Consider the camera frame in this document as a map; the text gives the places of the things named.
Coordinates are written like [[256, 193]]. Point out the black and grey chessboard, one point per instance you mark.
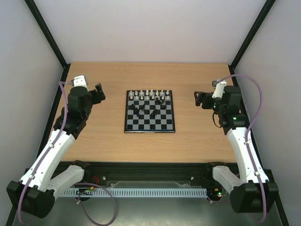
[[152, 112]]

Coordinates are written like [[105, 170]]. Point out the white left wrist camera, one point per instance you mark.
[[80, 80]]

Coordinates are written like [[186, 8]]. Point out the black right frame post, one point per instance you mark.
[[252, 32]]

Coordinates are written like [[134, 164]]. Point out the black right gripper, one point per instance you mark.
[[203, 99]]

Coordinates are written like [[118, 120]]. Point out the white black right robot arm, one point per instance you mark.
[[251, 191]]

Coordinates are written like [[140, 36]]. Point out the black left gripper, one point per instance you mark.
[[98, 99]]

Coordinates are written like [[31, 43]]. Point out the black left frame post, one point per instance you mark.
[[46, 31]]

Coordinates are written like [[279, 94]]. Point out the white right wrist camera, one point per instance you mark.
[[219, 88]]

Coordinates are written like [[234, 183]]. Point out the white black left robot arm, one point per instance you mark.
[[37, 190]]

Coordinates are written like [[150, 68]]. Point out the grey slotted cable duct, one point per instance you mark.
[[137, 192]]

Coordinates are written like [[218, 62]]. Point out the black frame post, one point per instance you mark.
[[46, 31], [252, 32]]

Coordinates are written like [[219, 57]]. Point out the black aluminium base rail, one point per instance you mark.
[[104, 173]]

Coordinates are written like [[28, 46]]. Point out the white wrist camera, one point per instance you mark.
[[80, 80], [219, 88]]

